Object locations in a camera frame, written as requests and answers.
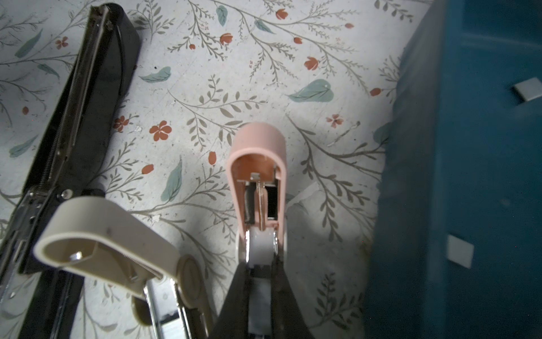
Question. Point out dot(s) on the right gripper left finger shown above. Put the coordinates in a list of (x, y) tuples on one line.
[(232, 322)]

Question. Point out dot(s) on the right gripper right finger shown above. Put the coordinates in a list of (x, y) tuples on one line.
[(286, 317)]

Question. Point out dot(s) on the pink mini stapler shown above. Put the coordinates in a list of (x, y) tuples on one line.
[(257, 175)]

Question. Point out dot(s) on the beige mini stapler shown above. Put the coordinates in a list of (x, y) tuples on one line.
[(95, 238)]

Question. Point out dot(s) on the black stapler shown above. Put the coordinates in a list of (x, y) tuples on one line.
[(38, 301)]

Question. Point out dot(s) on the staple strip two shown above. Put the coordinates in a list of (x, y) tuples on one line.
[(459, 251)]

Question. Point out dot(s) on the teal plastic tray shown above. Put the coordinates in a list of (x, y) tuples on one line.
[(463, 157)]

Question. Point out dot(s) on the staple strip one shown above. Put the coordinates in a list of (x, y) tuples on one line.
[(529, 90)]

